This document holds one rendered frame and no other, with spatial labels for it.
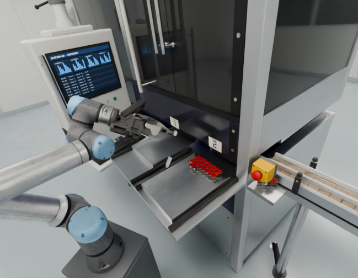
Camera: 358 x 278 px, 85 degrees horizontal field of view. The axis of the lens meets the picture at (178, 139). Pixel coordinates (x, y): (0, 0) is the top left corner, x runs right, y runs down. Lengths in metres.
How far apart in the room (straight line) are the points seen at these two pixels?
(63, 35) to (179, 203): 1.11
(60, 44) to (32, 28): 4.57
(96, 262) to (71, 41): 1.14
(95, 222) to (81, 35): 1.06
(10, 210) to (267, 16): 0.93
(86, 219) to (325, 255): 1.66
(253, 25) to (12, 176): 0.76
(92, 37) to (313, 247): 2.13
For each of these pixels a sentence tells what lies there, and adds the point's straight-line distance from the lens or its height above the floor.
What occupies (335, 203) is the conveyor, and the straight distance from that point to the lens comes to 0.95.
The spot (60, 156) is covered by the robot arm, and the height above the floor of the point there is 1.29.
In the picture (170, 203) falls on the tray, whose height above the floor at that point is 0.88.
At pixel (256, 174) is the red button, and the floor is 1.01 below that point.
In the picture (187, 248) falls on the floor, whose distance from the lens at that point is 1.79.
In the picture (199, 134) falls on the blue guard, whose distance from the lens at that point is 1.04.
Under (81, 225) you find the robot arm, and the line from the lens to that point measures 0.79.
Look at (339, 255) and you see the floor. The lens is 2.00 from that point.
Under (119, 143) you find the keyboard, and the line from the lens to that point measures 1.50.
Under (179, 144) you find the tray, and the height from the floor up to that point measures 0.88.
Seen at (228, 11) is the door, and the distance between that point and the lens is 0.77.
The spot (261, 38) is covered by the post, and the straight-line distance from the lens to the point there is 0.69.
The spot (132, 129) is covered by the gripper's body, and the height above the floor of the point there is 1.25.
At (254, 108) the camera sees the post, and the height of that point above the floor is 1.27.
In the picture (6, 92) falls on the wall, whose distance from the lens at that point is 6.06.
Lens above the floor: 1.58
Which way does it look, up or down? 33 degrees down
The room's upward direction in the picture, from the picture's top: 8 degrees counter-clockwise
